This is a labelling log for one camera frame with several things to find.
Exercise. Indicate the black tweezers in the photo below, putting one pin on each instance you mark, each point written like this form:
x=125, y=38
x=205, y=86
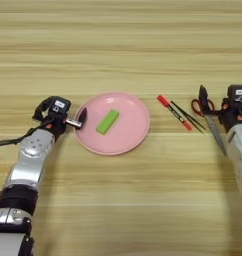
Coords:
x=189, y=118

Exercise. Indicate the red marker pen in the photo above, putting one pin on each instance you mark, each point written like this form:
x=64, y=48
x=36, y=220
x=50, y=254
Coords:
x=174, y=112

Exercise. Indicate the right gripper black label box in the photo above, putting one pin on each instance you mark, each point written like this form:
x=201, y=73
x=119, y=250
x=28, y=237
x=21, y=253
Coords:
x=239, y=93

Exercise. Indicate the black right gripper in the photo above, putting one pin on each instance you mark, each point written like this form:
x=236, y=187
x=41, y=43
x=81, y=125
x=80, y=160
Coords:
x=231, y=115

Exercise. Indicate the green eraser block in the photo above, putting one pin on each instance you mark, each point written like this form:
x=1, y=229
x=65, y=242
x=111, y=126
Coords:
x=107, y=122

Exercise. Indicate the pink round plate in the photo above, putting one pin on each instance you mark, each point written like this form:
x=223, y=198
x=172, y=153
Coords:
x=133, y=133

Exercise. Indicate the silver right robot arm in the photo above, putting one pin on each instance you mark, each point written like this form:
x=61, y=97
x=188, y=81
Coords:
x=241, y=160

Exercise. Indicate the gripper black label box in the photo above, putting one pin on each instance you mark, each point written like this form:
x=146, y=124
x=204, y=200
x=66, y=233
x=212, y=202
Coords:
x=239, y=93
x=59, y=106

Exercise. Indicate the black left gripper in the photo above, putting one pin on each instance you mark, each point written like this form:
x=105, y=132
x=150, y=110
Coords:
x=58, y=124

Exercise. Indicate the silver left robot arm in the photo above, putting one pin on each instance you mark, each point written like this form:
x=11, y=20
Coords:
x=24, y=163

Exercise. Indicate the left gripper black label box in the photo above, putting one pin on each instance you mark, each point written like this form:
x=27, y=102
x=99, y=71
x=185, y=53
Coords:
x=59, y=106

